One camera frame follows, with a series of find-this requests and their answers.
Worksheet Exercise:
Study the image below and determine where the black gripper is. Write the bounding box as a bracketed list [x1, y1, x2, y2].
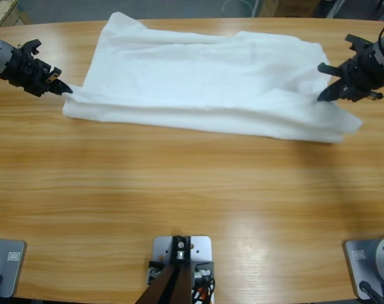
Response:
[0, 47, 74, 98]
[316, 44, 384, 103]

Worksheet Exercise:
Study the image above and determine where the white T-shirt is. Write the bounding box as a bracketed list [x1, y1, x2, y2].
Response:
[62, 11, 363, 145]

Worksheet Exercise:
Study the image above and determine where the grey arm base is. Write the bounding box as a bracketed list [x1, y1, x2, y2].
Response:
[0, 239, 27, 299]
[342, 234, 384, 300]

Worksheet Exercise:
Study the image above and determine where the grey metal stand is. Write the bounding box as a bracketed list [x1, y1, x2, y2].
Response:
[323, 0, 347, 18]

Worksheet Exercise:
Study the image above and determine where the dark brown cardboard box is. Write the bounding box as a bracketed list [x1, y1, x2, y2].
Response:
[275, 0, 316, 17]

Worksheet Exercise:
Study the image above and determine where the dark grey chair base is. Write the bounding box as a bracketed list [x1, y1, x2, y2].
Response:
[373, 0, 384, 22]

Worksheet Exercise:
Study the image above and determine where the light wooden pallet stack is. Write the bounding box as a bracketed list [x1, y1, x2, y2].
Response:
[0, 0, 30, 29]

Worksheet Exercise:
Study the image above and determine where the light brown cardboard box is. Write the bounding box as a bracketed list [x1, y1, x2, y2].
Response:
[257, 0, 280, 17]

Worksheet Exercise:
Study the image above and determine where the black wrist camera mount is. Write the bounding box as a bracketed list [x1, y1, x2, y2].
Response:
[344, 34, 375, 54]
[20, 38, 42, 57]

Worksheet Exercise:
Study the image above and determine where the white cable loop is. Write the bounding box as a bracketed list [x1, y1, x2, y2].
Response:
[222, 0, 259, 17]

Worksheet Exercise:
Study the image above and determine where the white mount block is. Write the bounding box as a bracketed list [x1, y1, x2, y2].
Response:
[146, 234, 216, 304]

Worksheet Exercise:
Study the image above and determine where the dark post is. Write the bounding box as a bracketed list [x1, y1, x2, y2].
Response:
[137, 234, 192, 304]

